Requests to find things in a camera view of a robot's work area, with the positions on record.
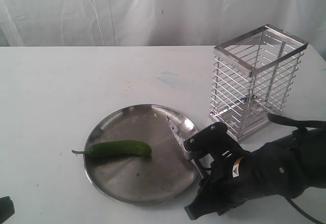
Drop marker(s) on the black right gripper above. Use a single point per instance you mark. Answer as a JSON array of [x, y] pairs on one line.
[[229, 185]]

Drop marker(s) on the black handled kitchen knife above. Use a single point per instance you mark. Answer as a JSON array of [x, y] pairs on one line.
[[175, 132]]

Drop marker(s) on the green chili pepper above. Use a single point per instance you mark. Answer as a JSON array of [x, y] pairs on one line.
[[113, 148]]

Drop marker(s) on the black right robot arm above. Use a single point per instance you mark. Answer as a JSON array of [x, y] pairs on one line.
[[284, 167]]

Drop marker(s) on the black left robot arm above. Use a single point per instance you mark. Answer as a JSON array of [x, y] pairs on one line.
[[6, 208]]

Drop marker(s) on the round steel plate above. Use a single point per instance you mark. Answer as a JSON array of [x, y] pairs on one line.
[[139, 180]]

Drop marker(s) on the white backdrop curtain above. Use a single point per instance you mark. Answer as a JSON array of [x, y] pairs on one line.
[[154, 22]]

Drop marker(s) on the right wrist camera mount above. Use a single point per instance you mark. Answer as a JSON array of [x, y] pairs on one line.
[[213, 140]]

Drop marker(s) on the chrome wire utensil holder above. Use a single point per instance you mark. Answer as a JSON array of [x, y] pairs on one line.
[[253, 74]]

